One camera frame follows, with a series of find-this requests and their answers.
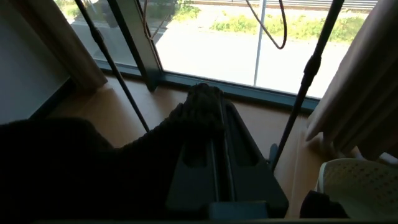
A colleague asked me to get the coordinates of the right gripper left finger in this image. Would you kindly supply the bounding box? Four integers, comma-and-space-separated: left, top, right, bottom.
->
165, 139, 220, 215

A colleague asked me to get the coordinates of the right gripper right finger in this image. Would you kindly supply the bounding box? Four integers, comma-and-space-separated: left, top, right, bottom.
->
217, 96, 289, 218

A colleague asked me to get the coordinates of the black garment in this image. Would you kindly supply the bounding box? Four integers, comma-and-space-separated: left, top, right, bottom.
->
0, 82, 225, 224

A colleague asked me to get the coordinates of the white laundry basket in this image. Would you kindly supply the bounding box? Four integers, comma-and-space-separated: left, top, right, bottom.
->
315, 152, 398, 220

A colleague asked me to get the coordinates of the black clothes rack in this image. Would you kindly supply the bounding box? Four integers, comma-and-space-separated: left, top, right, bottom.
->
73, 0, 345, 172

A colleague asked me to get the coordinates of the window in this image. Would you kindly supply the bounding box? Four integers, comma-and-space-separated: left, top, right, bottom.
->
52, 0, 379, 112

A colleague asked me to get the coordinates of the brown curtain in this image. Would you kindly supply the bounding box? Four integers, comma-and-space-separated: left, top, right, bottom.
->
305, 0, 398, 161
9, 0, 108, 91

